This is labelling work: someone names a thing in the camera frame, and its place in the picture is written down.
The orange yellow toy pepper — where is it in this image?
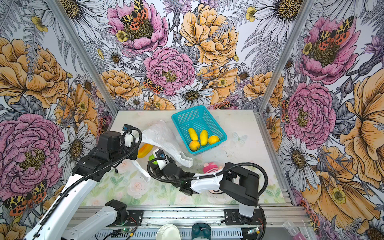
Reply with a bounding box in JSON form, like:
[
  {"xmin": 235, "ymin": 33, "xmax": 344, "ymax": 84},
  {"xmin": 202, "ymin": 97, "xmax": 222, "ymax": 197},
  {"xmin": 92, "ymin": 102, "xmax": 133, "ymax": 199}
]
[{"xmin": 138, "ymin": 144, "xmax": 154, "ymax": 159}]

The white plastic bag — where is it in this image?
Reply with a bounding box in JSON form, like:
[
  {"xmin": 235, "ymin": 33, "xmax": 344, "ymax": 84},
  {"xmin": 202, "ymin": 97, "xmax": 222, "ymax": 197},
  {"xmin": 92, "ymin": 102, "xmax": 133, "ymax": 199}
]
[{"xmin": 142, "ymin": 120, "xmax": 193, "ymax": 168}]

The orange yellow toy fruit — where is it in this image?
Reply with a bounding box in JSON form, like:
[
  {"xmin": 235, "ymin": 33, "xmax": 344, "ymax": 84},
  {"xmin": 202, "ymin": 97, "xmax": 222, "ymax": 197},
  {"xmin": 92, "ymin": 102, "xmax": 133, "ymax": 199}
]
[{"xmin": 189, "ymin": 140, "xmax": 201, "ymax": 152}]

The small yellow toy banana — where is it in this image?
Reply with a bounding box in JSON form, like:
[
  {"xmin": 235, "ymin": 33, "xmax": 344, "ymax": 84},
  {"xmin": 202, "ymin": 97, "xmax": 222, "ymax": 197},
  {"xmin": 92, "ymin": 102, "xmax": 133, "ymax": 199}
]
[{"xmin": 188, "ymin": 128, "xmax": 199, "ymax": 141}]

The yellow toy lemon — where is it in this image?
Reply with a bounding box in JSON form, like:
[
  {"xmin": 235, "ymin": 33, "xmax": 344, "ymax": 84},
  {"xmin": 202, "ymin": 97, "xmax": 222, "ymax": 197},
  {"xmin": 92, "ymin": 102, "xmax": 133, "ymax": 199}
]
[{"xmin": 208, "ymin": 136, "xmax": 220, "ymax": 145}]

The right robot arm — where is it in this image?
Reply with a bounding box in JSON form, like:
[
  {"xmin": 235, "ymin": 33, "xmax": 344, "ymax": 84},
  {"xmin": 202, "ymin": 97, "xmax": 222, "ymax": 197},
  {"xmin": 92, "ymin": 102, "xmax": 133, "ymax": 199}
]
[{"xmin": 147, "ymin": 150, "xmax": 269, "ymax": 225}]

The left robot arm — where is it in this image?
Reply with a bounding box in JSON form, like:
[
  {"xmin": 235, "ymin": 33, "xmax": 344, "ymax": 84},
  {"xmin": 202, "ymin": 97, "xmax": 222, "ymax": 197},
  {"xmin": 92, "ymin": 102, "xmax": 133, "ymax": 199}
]
[{"xmin": 24, "ymin": 125, "xmax": 143, "ymax": 240}]

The pink plush doll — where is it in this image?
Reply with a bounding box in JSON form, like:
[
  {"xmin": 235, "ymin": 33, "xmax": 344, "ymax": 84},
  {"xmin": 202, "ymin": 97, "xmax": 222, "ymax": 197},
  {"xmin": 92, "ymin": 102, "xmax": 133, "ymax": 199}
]
[{"xmin": 203, "ymin": 163, "xmax": 223, "ymax": 195}]

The teal plastic basket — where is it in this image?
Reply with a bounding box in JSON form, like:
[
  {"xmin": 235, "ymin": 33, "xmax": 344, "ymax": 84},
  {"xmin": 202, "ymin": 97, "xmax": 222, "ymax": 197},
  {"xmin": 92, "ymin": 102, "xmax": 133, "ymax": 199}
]
[{"xmin": 172, "ymin": 106, "xmax": 228, "ymax": 155}]

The white round lid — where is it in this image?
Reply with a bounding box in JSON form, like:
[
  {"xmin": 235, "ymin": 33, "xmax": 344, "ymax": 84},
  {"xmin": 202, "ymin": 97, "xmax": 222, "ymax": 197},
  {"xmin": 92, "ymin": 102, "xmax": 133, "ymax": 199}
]
[{"xmin": 156, "ymin": 224, "xmax": 182, "ymax": 240}]

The dark green round container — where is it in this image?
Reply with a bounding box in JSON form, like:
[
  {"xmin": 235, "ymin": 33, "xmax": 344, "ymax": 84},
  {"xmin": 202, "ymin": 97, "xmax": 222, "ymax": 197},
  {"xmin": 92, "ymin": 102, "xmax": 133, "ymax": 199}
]
[{"xmin": 191, "ymin": 223, "xmax": 212, "ymax": 240}]

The clear plastic box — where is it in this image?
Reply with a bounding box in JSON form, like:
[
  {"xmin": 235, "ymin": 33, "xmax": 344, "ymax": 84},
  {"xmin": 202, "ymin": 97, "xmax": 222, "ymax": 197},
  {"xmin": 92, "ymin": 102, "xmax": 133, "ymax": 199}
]
[{"xmin": 283, "ymin": 221, "xmax": 306, "ymax": 240}]

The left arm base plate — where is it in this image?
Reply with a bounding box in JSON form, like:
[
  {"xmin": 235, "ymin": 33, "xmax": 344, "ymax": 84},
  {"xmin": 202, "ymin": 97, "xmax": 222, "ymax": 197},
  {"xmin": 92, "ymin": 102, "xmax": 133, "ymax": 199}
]
[{"xmin": 113, "ymin": 210, "xmax": 144, "ymax": 227}]

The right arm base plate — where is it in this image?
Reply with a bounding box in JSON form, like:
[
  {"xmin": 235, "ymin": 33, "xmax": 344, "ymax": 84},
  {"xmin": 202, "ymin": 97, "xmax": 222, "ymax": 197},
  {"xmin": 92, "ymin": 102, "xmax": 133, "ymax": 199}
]
[{"xmin": 224, "ymin": 209, "xmax": 266, "ymax": 226}]

